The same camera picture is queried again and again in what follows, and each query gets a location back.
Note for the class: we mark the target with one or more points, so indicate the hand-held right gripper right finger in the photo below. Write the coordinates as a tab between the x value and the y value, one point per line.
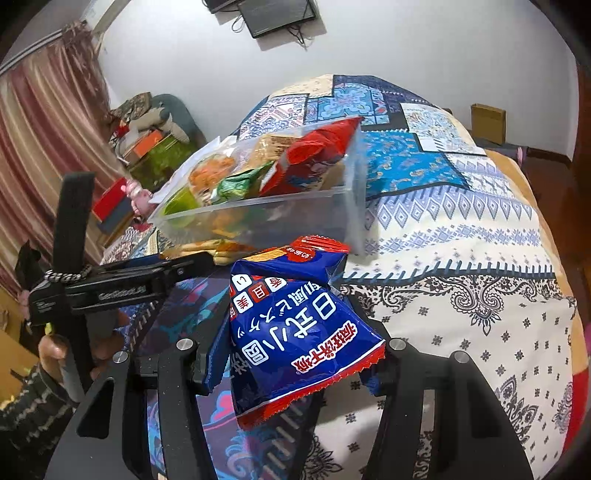
397	369

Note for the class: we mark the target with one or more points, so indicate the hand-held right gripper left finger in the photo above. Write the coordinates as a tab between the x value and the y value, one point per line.
184	369

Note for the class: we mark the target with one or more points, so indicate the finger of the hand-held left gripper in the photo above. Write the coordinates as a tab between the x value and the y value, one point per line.
184	270

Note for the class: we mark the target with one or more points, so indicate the cracker sleeve with green label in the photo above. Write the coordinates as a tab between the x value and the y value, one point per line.
212	248

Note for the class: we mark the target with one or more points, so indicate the green round snack packet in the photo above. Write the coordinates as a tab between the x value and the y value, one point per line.
180	203

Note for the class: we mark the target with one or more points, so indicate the green wrapper snack packet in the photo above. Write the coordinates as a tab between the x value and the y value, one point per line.
235	184

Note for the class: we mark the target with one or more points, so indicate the orange fried snack packet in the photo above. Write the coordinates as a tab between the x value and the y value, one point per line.
212	170

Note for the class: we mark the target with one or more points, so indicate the clear plastic container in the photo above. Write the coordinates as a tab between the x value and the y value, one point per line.
277	217

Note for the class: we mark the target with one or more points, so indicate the blue cracker packet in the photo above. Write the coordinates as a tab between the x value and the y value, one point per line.
295	337

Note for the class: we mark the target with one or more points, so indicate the beige crispy snack packet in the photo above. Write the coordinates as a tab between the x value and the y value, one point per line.
268	145

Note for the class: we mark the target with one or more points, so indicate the red snack packet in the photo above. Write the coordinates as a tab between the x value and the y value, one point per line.
314	157

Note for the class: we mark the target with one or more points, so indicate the person's left forearm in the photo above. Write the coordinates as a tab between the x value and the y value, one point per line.
27	415

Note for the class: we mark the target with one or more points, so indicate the person's left hand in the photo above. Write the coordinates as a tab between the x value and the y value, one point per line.
48	355

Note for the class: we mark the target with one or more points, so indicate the pink toy figure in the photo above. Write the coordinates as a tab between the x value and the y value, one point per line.
138	196

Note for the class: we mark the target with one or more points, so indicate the red box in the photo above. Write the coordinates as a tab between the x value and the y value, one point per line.
111	201

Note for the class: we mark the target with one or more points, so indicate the green cloth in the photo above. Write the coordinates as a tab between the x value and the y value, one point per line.
159	161

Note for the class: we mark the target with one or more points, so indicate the orange box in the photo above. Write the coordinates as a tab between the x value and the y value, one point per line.
147	142

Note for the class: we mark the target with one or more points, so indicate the striped brown curtain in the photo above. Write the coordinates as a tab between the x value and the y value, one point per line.
51	147

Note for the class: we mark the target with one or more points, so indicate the patchwork blanket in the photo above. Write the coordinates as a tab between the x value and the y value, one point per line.
461	230

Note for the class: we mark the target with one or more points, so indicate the grey plush toy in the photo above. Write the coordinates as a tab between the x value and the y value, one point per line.
166	115

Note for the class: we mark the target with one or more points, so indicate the cardboard box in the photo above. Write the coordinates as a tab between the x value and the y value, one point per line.
487	122

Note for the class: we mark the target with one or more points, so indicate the large wall television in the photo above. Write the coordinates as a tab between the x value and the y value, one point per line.
219	4

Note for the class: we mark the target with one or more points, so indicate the small wall monitor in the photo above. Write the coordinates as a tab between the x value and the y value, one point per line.
281	16

